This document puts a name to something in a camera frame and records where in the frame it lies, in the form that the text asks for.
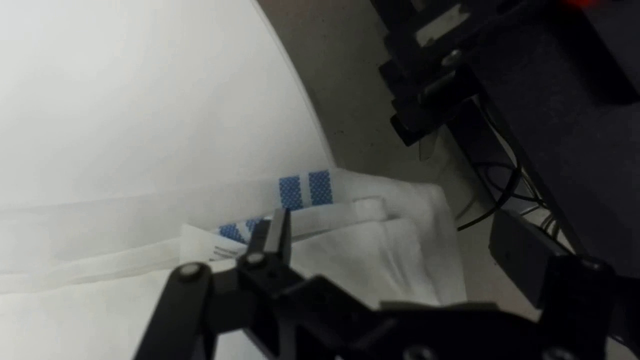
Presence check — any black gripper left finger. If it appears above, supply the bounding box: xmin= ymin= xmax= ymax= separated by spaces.
xmin=238 ymin=210 xmax=292 ymax=280

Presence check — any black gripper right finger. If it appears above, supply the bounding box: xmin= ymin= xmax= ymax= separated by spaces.
xmin=490 ymin=210 xmax=613 ymax=327

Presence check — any white towel with blue stripes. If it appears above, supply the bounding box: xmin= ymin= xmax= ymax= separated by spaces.
xmin=0 ymin=168 xmax=465 ymax=360

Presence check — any round white table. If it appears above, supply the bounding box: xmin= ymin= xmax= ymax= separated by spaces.
xmin=0 ymin=0 xmax=331 ymax=210

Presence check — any black cable on floor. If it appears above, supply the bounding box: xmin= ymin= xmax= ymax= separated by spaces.
xmin=456 ymin=105 xmax=575 ymax=236

